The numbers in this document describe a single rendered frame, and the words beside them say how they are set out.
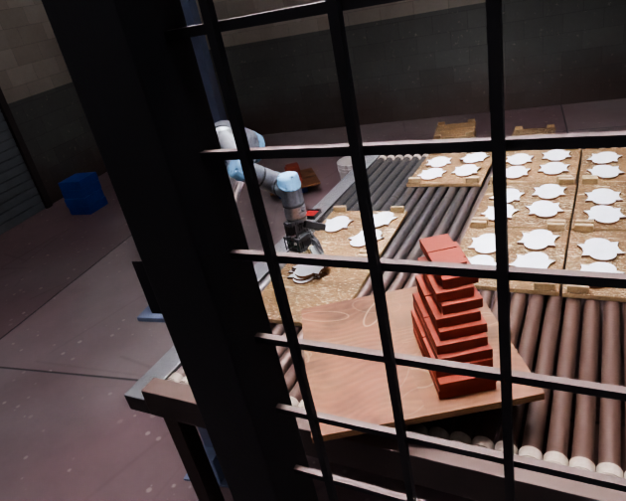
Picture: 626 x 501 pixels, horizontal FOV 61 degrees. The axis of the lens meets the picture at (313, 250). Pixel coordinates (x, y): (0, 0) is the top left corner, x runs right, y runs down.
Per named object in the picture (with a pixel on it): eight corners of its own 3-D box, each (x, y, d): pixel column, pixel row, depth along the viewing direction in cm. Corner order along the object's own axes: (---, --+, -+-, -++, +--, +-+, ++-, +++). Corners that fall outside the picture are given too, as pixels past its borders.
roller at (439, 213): (309, 429, 138) (306, 416, 136) (469, 159, 286) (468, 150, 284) (327, 433, 136) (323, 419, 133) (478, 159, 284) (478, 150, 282)
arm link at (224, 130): (208, 107, 210) (243, 155, 173) (232, 118, 217) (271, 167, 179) (195, 133, 214) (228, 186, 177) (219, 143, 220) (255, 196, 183)
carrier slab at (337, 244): (294, 257, 214) (294, 254, 213) (333, 213, 245) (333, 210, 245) (378, 262, 198) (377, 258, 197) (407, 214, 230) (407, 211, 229)
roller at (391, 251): (276, 421, 143) (272, 408, 140) (450, 159, 291) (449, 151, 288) (292, 425, 140) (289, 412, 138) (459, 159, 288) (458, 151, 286)
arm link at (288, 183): (290, 168, 183) (302, 173, 176) (297, 197, 188) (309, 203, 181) (270, 175, 180) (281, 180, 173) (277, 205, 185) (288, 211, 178)
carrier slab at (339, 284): (241, 319, 182) (239, 315, 181) (294, 258, 213) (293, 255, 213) (335, 330, 166) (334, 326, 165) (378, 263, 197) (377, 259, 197)
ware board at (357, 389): (312, 443, 114) (311, 437, 114) (302, 313, 159) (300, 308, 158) (545, 400, 113) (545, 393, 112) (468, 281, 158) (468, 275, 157)
